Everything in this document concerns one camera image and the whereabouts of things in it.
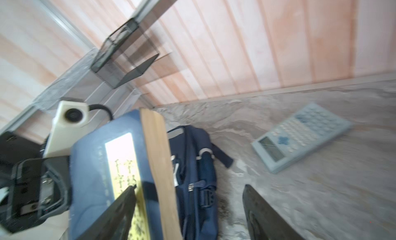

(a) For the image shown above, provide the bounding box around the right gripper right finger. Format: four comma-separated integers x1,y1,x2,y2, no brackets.
242,184,303,240

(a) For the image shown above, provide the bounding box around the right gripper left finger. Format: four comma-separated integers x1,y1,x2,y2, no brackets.
77,185,137,240

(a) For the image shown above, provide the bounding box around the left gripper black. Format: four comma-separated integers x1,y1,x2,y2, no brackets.
1,132,72,234

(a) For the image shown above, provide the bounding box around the blue book yellow label back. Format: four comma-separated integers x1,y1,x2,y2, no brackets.
69,109,182,240

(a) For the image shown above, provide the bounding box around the navy blue student backpack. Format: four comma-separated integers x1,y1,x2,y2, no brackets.
168,125,234,240

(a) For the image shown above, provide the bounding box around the light green calculator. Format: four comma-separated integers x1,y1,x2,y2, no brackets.
252,103,353,174

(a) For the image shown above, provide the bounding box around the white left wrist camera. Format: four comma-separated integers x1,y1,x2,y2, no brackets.
43,101,89,158

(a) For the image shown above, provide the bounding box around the white wire mesh shelf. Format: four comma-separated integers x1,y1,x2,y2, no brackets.
32,48,141,117

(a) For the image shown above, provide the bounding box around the black mesh wall basket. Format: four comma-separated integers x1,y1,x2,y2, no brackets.
90,18,160,89

